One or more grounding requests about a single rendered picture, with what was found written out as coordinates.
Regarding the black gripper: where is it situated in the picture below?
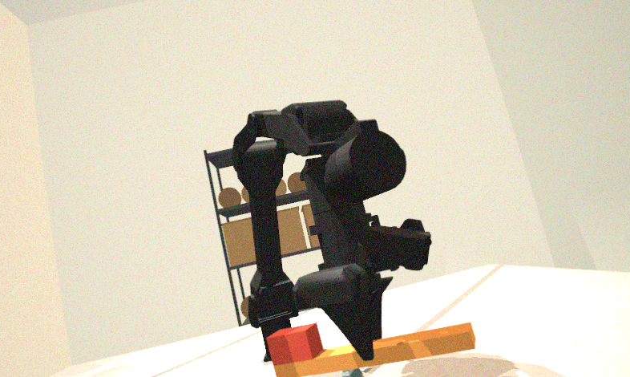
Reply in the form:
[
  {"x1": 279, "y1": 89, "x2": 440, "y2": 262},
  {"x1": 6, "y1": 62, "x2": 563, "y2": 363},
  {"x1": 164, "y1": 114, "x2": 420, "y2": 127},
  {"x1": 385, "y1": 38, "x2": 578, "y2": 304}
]
[{"x1": 293, "y1": 204, "x2": 399, "y2": 361}]

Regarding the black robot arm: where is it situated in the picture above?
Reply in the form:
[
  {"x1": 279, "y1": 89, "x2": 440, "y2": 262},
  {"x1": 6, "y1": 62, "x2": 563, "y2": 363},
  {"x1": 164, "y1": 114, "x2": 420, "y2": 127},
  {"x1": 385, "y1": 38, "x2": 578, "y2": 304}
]
[{"x1": 232, "y1": 99, "x2": 432, "y2": 362}]

